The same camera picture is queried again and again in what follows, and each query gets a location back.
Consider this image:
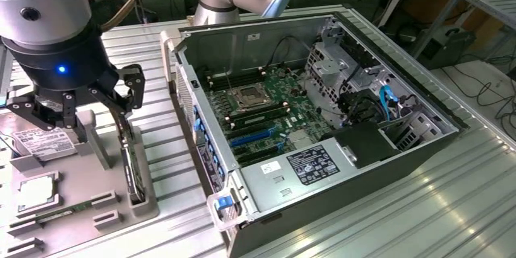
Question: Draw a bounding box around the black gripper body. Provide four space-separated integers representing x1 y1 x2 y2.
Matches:
0 24 121 98

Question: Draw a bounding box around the silver hard disk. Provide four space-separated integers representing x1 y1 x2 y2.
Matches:
9 127 77 162

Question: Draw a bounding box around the grey parts rack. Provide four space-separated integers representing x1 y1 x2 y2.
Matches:
0 109 160 258

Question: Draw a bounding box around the silver CPU chip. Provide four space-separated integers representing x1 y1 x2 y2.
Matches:
17 176 59 211

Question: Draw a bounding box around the CPU socket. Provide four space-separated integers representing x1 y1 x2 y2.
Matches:
228 83 272 111

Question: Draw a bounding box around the green RAM stick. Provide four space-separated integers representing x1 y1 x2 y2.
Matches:
15 199 96 219

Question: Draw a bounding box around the black installed RAM stick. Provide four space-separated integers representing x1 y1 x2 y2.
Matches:
228 106 292 129

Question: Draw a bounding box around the blue expansion slot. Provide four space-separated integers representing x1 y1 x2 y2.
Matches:
229 127 272 147

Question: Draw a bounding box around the green motherboard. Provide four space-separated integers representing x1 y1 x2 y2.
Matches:
199 63 344 169

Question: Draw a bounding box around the blue case latch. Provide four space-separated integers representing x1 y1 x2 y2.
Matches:
212 196 236 211

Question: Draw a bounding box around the metal disk bay cage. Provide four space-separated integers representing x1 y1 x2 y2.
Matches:
305 40 352 121

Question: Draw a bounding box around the grey power supply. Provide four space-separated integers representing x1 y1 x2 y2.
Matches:
239 136 360 214

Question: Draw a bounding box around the black plastic fan shroud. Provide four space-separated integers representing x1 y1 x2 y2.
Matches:
333 120 403 170

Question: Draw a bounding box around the open black PC case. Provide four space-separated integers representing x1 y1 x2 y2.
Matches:
160 10 471 258

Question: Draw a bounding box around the metal slat table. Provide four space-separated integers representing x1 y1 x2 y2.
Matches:
413 0 516 59

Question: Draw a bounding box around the beige cable hose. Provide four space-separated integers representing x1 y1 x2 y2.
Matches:
97 0 143 33

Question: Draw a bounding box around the black looped wire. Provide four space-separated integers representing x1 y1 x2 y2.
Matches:
271 35 313 66

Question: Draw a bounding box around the blue SATA wire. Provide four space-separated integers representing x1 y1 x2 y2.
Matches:
379 84 399 123

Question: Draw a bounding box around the black box with handle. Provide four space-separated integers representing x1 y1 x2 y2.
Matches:
421 27 477 69

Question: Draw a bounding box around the black floor cable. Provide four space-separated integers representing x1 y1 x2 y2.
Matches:
443 55 516 134

